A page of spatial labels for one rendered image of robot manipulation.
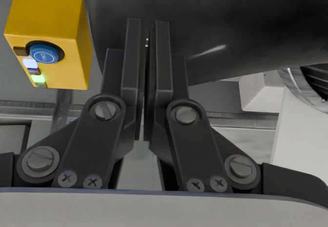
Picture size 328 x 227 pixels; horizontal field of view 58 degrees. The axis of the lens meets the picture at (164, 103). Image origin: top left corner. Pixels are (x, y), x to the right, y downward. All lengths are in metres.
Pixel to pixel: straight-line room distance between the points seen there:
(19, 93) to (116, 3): 0.81
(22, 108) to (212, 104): 0.58
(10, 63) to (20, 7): 0.57
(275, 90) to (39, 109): 0.67
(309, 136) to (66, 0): 0.43
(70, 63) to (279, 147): 0.36
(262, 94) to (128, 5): 0.68
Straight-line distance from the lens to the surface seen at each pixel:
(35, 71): 0.53
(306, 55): 0.27
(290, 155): 0.53
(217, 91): 1.00
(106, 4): 0.20
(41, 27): 0.47
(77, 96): 0.95
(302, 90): 0.45
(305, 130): 0.52
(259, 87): 0.83
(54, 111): 0.93
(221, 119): 0.95
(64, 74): 0.54
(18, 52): 0.49
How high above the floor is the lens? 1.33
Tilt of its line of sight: 24 degrees down
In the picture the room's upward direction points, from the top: 180 degrees counter-clockwise
